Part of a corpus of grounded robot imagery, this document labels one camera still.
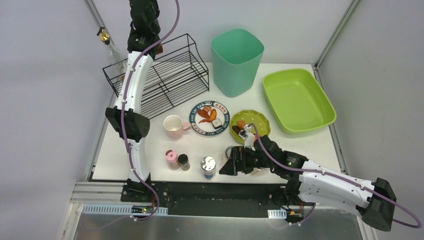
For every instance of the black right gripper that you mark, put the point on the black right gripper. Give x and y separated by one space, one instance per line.
240 160

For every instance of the silver lid blue shaker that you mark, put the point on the silver lid blue shaker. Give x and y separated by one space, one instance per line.
208 165

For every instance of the glass bottle brown contents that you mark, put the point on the glass bottle brown contents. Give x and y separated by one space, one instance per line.
118 66

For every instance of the glass bottle gold spout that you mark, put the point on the glass bottle gold spout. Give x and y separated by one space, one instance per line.
159 49

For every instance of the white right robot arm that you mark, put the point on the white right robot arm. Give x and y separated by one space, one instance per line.
309 182

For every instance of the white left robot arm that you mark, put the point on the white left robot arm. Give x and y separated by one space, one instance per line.
125 116

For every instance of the glass jar left chrome rim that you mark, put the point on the glass jar left chrome rim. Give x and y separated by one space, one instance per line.
226 154

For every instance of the dark sea cucumber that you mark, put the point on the dark sea cucumber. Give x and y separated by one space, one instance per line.
236 129

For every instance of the black lid spice jar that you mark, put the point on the black lid spice jar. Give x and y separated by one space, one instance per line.
183 162

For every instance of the orange fried cutlet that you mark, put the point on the orange fried cutlet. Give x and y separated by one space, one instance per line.
241 124

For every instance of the white sushi roll piece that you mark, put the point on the white sushi roll piece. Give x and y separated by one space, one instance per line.
217 123

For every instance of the teal rimmed white plate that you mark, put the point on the teal rimmed white plate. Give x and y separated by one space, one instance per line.
206 128

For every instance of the green dotted small plate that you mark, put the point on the green dotted small plate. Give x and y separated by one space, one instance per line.
250 116

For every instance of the orange chicken wing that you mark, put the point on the orange chicken wing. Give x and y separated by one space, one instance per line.
212 116

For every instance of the pink lid spice jar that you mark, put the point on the pink lid spice jar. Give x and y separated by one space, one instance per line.
171 157

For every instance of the brown sausage piece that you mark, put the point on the brown sausage piece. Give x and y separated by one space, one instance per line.
203 113

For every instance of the pink white mug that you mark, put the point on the pink white mug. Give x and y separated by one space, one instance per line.
175 127

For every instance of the lime green plastic tub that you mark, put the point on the lime green plastic tub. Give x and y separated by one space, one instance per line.
297 101

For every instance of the teal plastic bin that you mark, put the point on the teal plastic bin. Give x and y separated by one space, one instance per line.
236 55

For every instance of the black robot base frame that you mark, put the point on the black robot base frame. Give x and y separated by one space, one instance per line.
210 199

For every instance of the black wire rack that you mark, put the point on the black wire rack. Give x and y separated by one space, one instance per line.
177 75

